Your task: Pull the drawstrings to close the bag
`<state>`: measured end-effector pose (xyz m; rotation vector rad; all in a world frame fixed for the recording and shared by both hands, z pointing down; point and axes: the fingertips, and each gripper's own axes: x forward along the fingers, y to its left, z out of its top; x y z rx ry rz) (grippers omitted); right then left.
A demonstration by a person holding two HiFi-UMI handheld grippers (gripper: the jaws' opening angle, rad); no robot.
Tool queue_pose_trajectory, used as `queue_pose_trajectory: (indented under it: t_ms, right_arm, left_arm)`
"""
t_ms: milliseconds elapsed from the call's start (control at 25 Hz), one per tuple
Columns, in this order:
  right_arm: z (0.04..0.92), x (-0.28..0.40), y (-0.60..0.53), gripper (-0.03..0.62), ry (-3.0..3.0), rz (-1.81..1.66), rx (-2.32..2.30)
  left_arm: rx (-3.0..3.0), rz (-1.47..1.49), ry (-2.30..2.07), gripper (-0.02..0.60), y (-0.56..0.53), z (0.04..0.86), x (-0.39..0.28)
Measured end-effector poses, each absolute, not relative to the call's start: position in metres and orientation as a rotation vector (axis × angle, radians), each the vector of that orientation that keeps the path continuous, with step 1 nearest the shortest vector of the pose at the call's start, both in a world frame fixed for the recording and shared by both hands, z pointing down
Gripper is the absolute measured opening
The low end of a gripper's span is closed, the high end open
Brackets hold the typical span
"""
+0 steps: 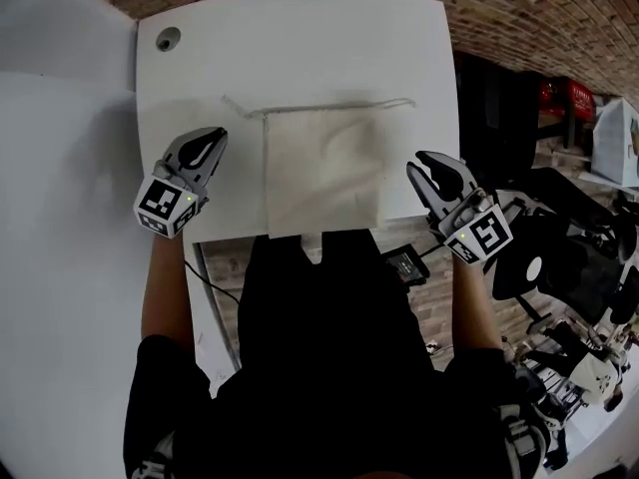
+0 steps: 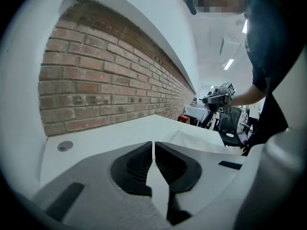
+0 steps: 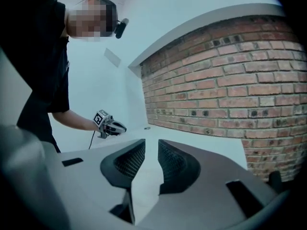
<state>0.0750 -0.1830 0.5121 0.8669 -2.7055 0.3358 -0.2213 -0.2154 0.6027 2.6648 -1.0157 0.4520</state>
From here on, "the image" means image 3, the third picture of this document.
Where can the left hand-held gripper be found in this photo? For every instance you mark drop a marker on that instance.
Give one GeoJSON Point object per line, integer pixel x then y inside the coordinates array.
{"type": "Point", "coordinates": [100, 118]}

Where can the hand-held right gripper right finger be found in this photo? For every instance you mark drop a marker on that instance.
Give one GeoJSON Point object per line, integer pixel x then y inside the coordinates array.
{"type": "Point", "coordinates": [204, 207]}

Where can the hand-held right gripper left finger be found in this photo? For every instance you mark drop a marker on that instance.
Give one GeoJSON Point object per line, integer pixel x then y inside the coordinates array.
{"type": "Point", "coordinates": [91, 188]}

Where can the person's left forearm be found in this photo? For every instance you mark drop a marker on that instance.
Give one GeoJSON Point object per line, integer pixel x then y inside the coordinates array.
{"type": "Point", "coordinates": [76, 121]}

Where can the white table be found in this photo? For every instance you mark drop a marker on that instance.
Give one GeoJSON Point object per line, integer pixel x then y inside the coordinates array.
{"type": "Point", "coordinates": [192, 138]}

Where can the black office chair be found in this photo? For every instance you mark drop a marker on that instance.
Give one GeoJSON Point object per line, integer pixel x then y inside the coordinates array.
{"type": "Point", "coordinates": [275, 181]}

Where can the person's black shirt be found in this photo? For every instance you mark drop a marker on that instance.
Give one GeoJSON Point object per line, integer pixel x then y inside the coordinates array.
{"type": "Point", "coordinates": [48, 68]}

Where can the person's head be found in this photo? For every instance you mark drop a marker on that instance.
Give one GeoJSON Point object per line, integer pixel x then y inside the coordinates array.
{"type": "Point", "coordinates": [91, 20]}

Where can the grey wall panel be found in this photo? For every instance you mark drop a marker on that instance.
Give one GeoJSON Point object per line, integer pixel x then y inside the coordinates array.
{"type": "Point", "coordinates": [112, 57]}

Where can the black head-mounted camera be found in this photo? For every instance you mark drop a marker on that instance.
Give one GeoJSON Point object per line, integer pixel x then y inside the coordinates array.
{"type": "Point", "coordinates": [121, 29]}

